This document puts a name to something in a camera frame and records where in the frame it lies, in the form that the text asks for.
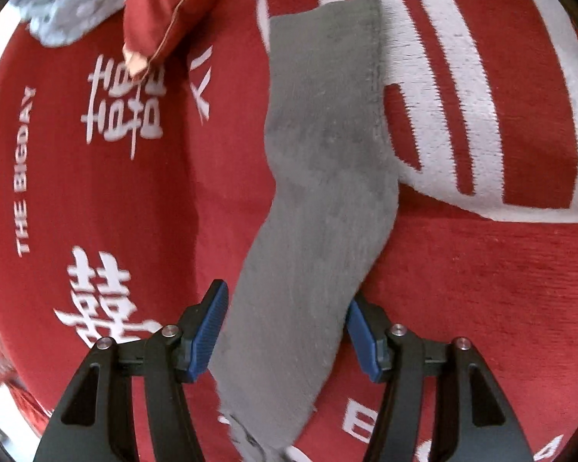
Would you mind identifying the red pillow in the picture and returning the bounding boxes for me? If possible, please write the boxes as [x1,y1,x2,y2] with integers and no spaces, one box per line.
[122,0,256,80]

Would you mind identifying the grey patterned cloth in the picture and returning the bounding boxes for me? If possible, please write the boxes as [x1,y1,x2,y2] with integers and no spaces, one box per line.
[219,409,294,462]

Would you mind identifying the grey-blue fluffy cloth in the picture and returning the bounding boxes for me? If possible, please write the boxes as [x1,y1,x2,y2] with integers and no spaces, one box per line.
[10,0,140,49]

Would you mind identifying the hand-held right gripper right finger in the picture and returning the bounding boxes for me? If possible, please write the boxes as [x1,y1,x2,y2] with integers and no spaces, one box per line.
[345,293,535,462]

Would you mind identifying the red printed blanket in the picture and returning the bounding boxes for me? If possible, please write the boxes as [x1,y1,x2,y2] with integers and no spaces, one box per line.
[0,0,578,462]

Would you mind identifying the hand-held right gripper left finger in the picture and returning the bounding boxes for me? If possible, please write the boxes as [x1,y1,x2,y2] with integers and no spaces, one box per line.
[33,279,229,462]

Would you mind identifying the grey sock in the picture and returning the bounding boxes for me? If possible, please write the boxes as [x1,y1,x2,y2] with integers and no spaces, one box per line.
[207,0,400,450]

